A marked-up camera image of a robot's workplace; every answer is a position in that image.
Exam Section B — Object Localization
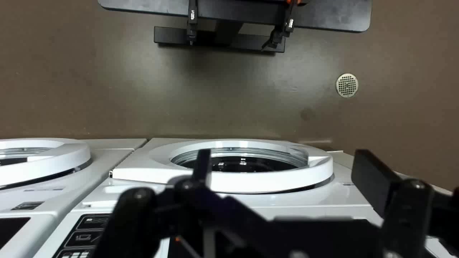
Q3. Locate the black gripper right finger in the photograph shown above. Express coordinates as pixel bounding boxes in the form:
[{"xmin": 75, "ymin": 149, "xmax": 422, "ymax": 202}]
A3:
[{"xmin": 352, "ymin": 148, "xmax": 459, "ymax": 258}]

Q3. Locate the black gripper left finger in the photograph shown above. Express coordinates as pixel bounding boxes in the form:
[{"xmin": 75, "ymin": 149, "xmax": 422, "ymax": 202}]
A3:
[{"xmin": 92, "ymin": 148, "xmax": 270, "ymax": 258}]

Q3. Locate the white washer with 8 sign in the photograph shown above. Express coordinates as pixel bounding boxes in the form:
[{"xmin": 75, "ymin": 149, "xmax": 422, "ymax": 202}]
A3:
[{"xmin": 0, "ymin": 136, "xmax": 149, "ymax": 258}]

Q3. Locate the white washer with 7 sign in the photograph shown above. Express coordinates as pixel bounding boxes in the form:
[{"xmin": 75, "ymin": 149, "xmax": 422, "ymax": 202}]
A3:
[{"xmin": 33, "ymin": 136, "xmax": 459, "ymax": 258}]

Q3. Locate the round metal floor drain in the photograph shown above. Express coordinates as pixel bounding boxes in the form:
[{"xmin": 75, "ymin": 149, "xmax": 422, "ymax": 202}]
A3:
[{"xmin": 336, "ymin": 72, "xmax": 360, "ymax": 99}]

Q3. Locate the dark gray robot base plate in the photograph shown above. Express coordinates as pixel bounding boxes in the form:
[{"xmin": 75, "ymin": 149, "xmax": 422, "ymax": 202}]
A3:
[{"xmin": 98, "ymin": 0, "xmax": 373, "ymax": 35}]

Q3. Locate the black clamp with red handle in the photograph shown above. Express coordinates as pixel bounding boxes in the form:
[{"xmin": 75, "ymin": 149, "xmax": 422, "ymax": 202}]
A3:
[{"xmin": 261, "ymin": 0, "xmax": 307, "ymax": 52}]

